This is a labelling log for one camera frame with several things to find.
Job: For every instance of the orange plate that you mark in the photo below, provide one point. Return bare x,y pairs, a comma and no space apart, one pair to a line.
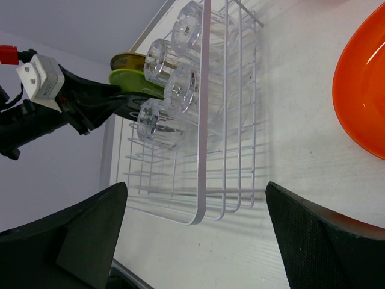
358,85

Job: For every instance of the black plate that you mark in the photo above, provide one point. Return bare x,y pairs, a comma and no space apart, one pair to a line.
131,104

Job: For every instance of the white wire dish rack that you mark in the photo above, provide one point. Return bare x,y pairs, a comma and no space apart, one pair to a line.
215,170

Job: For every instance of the green plate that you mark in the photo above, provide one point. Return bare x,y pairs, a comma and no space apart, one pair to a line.
131,80

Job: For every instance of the clear glass front right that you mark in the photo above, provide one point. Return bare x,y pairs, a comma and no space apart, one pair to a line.
182,94

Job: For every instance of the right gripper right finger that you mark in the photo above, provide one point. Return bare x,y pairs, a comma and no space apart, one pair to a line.
322,248

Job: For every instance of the clear glass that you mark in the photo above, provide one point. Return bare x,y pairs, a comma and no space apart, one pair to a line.
182,94
156,127
160,61
186,37

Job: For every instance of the clear glass front left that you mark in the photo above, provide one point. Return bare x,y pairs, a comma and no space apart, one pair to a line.
156,127

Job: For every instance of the clear glass back right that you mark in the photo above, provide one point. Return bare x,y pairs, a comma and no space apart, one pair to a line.
186,37

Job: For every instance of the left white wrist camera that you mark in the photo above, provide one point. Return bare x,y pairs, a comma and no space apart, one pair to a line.
42,79

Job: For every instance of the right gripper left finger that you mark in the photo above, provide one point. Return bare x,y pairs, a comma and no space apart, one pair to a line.
72,248

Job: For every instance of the clear glass back left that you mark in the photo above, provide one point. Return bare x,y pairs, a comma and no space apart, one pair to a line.
160,61

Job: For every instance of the olive brown plate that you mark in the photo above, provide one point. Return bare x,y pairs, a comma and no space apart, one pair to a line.
128,60

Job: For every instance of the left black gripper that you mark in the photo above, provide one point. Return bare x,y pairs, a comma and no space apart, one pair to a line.
85,105

